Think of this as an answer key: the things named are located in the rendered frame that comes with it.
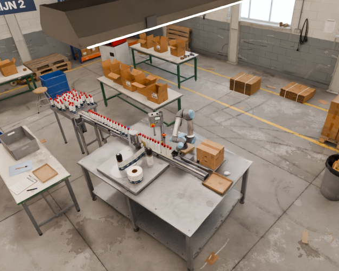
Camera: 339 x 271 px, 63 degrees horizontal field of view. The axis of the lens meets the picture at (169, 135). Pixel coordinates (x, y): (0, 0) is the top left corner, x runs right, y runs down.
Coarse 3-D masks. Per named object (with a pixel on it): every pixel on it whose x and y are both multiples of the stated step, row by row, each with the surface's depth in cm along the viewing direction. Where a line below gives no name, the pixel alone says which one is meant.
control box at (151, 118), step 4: (152, 112) 390; (156, 112) 390; (148, 116) 391; (152, 116) 383; (156, 116) 384; (160, 116) 386; (152, 120) 387; (156, 120) 388; (152, 124) 390; (156, 124) 392; (160, 124) 394
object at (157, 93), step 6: (156, 84) 567; (162, 84) 567; (150, 90) 564; (156, 90) 576; (162, 90) 539; (150, 96) 556; (156, 96) 542; (162, 96) 547; (156, 102) 552; (162, 102) 553
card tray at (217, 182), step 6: (216, 174) 371; (210, 180) 364; (216, 180) 364; (222, 180) 363; (228, 180) 362; (210, 186) 356; (216, 186) 355; (222, 186) 355; (228, 186) 350; (222, 192) 341
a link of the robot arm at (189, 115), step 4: (184, 112) 378; (188, 112) 375; (192, 112) 376; (184, 116) 380; (188, 116) 376; (192, 116) 377; (188, 120) 381; (188, 124) 386; (192, 124) 388; (188, 128) 389; (192, 128) 391; (188, 132) 393; (192, 132) 394; (188, 136) 396; (192, 136) 395; (188, 140) 399; (192, 140) 396
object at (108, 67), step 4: (108, 60) 671; (116, 60) 668; (104, 64) 666; (108, 64) 673; (112, 64) 676; (116, 64) 647; (120, 64) 658; (104, 68) 660; (108, 68) 677; (112, 68) 646; (116, 68) 653; (104, 72) 669; (108, 72) 655; (108, 76) 665
